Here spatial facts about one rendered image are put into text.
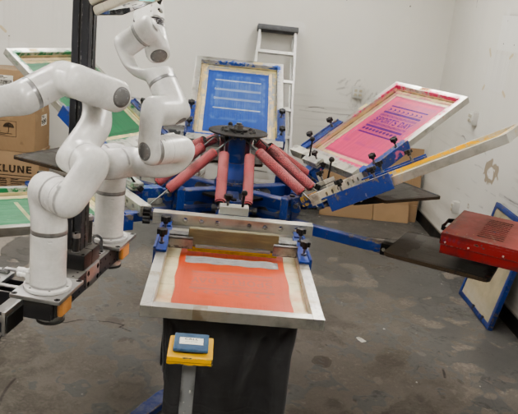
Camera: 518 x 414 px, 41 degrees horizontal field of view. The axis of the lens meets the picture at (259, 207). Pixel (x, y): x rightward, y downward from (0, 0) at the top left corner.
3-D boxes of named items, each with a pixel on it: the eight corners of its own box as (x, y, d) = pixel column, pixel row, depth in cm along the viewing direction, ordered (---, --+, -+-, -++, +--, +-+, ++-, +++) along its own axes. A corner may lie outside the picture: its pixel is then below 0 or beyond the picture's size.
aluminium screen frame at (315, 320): (323, 331, 220) (325, 319, 219) (139, 315, 216) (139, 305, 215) (299, 247, 296) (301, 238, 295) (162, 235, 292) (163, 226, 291)
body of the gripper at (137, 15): (152, 12, 209) (147, -11, 215) (133, 35, 214) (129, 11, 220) (172, 23, 214) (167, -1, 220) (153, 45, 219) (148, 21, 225)
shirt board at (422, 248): (501, 270, 320) (505, 254, 318) (485, 297, 286) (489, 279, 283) (248, 206, 377) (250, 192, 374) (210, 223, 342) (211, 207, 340)
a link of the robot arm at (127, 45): (168, 73, 194) (139, 11, 199) (132, 97, 199) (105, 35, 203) (182, 79, 202) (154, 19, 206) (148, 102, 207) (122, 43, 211)
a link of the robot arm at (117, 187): (133, 193, 225) (136, 144, 221) (99, 199, 215) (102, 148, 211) (115, 186, 231) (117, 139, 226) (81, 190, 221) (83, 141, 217)
